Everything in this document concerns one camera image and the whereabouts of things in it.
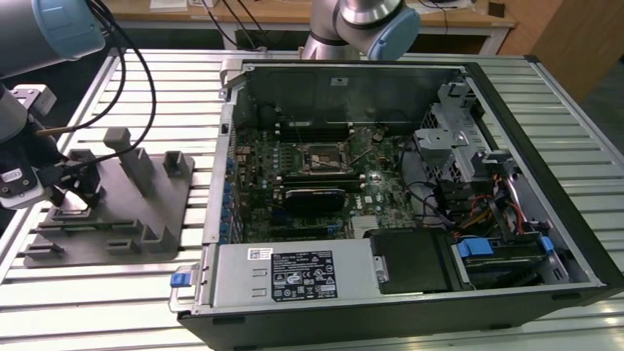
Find CPU socket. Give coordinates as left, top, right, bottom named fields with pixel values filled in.
left=301, top=141, right=351, bottom=173

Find grey parts rack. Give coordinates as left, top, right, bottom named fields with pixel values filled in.
left=23, top=127, right=197, bottom=270

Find silver wrist webcam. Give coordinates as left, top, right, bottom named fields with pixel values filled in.
left=0, top=166, right=50, bottom=210

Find silver power supply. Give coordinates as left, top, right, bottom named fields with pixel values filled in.
left=198, top=241, right=387, bottom=308

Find black graphics card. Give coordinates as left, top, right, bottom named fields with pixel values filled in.
left=285, top=188, right=349, bottom=214

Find wooden desk white legs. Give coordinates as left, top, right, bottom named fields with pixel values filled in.
left=105, top=0, right=519, bottom=56

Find white cardboard box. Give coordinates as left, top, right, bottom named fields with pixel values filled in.
left=149, top=0, right=190, bottom=11

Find silver finned heatsink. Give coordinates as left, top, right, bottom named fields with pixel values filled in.
left=351, top=215, right=383, bottom=232

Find green motherboard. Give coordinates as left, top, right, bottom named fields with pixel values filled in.
left=229, top=126, right=450, bottom=244

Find silver drive cage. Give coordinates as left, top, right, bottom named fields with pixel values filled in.
left=413, top=82, right=497, bottom=184

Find black open PC case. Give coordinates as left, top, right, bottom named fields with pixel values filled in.
left=177, top=58, right=614, bottom=351

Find blue disk carrier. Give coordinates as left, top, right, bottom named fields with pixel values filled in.
left=453, top=236, right=550, bottom=288

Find wooden cabinet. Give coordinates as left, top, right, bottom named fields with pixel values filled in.
left=499, top=0, right=624, bottom=107

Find white box wrist camera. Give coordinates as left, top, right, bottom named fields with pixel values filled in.
left=10, top=84, right=57, bottom=115

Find black camera cable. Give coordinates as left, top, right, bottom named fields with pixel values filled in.
left=67, top=0, right=159, bottom=173
left=37, top=0, right=130, bottom=137

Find yellow wire bundle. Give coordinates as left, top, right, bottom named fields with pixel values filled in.
left=458, top=214, right=489, bottom=230

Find red wire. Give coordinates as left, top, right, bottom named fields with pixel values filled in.
left=470, top=195, right=529, bottom=235

